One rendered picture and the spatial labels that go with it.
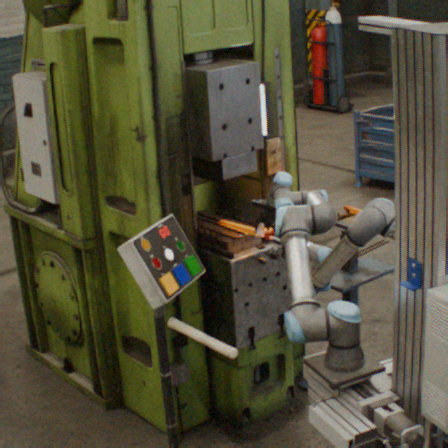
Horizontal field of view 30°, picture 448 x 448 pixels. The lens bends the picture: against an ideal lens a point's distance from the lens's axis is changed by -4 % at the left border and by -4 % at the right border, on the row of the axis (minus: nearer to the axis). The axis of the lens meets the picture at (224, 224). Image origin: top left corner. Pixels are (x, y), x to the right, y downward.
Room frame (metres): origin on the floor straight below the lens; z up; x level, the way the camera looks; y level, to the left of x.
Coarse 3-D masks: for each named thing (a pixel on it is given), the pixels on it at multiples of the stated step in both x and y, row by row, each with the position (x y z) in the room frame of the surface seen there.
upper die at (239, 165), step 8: (248, 152) 3.72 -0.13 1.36; (192, 160) 3.79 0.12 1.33; (200, 160) 3.74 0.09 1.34; (224, 160) 3.63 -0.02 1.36; (232, 160) 3.66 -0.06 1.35; (240, 160) 3.68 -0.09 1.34; (248, 160) 3.71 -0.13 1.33; (256, 160) 3.74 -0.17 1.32; (200, 168) 3.75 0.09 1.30; (208, 168) 3.70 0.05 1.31; (216, 168) 3.65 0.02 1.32; (224, 168) 3.63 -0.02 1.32; (232, 168) 3.65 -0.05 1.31; (240, 168) 3.68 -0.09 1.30; (248, 168) 3.71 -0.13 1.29; (256, 168) 3.74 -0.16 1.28; (208, 176) 3.70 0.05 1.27; (216, 176) 3.66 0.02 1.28; (224, 176) 3.63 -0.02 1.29; (232, 176) 3.65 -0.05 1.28
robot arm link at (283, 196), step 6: (282, 186) 3.45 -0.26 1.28; (276, 192) 3.43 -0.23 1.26; (282, 192) 3.42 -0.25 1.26; (288, 192) 3.42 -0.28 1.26; (294, 192) 3.41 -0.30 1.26; (276, 198) 3.41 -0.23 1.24; (282, 198) 3.38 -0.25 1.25; (288, 198) 3.38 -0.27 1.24; (294, 198) 3.39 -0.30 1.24; (300, 198) 3.39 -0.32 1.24; (276, 204) 3.38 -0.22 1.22; (282, 204) 3.36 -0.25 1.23; (288, 204) 3.36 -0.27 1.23; (294, 204) 3.38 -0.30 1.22; (300, 204) 3.38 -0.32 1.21
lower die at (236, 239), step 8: (216, 216) 3.96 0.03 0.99; (200, 224) 3.86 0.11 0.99; (208, 224) 3.86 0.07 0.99; (216, 224) 3.84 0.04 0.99; (200, 232) 3.78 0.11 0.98; (208, 232) 3.77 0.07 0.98; (224, 232) 3.73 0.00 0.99; (232, 232) 3.72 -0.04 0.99; (240, 232) 3.70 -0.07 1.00; (208, 240) 3.73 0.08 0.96; (216, 240) 3.69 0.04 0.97; (224, 240) 3.65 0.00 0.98; (232, 240) 3.64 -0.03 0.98; (240, 240) 3.67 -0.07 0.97; (248, 240) 3.70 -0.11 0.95; (256, 240) 3.73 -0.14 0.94; (224, 248) 3.64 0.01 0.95; (232, 248) 3.64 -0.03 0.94; (240, 248) 3.67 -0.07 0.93
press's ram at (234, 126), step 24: (192, 72) 3.67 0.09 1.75; (216, 72) 3.62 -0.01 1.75; (240, 72) 3.70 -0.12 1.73; (192, 96) 3.68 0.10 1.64; (216, 96) 3.62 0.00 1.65; (240, 96) 3.70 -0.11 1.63; (192, 120) 3.69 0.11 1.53; (216, 120) 3.61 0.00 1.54; (240, 120) 3.69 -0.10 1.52; (192, 144) 3.70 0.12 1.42; (216, 144) 3.61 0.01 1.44; (240, 144) 3.69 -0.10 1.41
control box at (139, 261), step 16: (160, 224) 3.31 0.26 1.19; (176, 224) 3.39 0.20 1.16; (160, 240) 3.25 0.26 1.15; (176, 240) 3.32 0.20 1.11; (128, 256) 3.12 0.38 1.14; (144, 256) 3.12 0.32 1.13; (160, 256) 3.19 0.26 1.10; (176, 256) 3.26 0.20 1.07; (144, 272) 3.09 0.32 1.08; (160, 272) 3.13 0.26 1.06; (144, 288) 3.09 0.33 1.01; (160, 288) 3.07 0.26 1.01; (160, 304) 3.06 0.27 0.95
